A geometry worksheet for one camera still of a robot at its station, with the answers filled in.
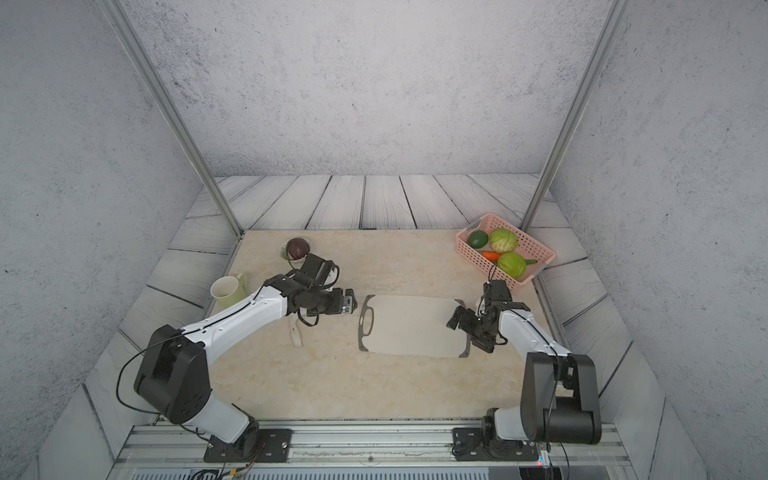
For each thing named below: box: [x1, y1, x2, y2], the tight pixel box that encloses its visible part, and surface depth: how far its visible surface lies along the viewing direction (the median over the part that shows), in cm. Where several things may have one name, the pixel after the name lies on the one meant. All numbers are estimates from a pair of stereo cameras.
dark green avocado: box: [468, 230, 489, 249], surface depth 115 cm
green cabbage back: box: [489, 228, 517, 254], surface depth 110 cm
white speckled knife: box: [289, 313, 303, 347], surface depth 93 cm
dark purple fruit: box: [287, 238, 310, 259], surface depth 110 cm
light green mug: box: [210, 273, 247, 309], surface depth 95 cm
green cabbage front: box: [497, 252, 527, 280], surface depth 101 cm
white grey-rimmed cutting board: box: [358, 294, 471, 358], surface depth 94 cm
